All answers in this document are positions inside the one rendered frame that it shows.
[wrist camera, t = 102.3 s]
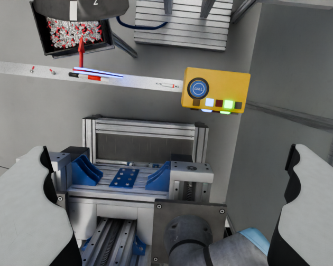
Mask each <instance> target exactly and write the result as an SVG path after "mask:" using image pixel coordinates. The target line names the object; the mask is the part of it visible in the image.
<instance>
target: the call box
mask: <svg viewBox="0 0 333 266"><path fill-rule="evenodd" d="M250 77H251V75H250V74H249V73H240V72H230V71H220V70H211V69H201V68H191V67H187V68H186V69H185V71H184V80H183V88H182V97H181V104H182V106H183V107H186V108H195V109H205V110H214V111H224V112H234V113H243V112H244V109H245V103H246V97H247V92H248V86H249V81H250ZM195 81H202V82H204V83H205V84H206V87H207V90H206V93H205V94H204V96H202V97H195V96H193V95H192V94H191V92H190V87H191V85H192V83H193V82H195ZM193 99H200V106H193V105H192V104H193ZM206 99H213V100H214V102H213V106H206ZM216 99H217V100H223V106H222V107H215V103H216ZM226 100H227V101H232V102H233V105H232V108H225V101H226ZM235 101H237V102H242V108H241V109H234V104H235Z"/></svg>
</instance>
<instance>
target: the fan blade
mask: <svg viewBox="0 0 333 266"><path fill-rule="evenodd" d="M70 1H77V21H75V20H70ZM100 5H101V7H95V8H91V0H33V6H34V8H35V11H36V12H37V13H39V14H41V15H43V16H46V17H49V18H53V19H56V20H61V21H69V22H90V21H99V20H105V19H109V18H113V17H118V16H121V15H124V14H125V13H126V11H127V10H128V8H129V2H128V0H100Z"/></svg>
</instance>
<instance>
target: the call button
mask: <svg viewBox="0 0 333 266"><path fill-rule="evenodd" d="M206 90H207V87H206V84H205V83H204V82H202V81H195V82H193V83H192V85H191V87H190V92H191V94H192V95H193V96H195V97H202V96H204V94H205V93H206Z"/></svg>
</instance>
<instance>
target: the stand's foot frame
mask: <svg viewBox="0 0 333 266"><path fill-rule="evenodd" d="M201 4H202V0H173V8H172V14H169V12H168V14H165V10H164V1H163V0H141V1H138V0H136V15H135V26H141V27H157V26H159V25H161V24H163V23H165V22H168V23H167V24H166V25H165V26H163V27H161V28H159V29H156V30H136V29H135V31H134V41H135V42H136V43H143V44H153V45H163V46H172V47H178V48H188V49H198V50H208V51H217V52H224V51H225V49H226V43H227V37H228V30H229V23H230V17H231V12H232V5H233V0H216V1H215V3H214V5H213V7H212V9H211V11H210V13H209V15H208V17H207V18H204V16H203V17H200V12H201V6H202V5H201Z"/></svg>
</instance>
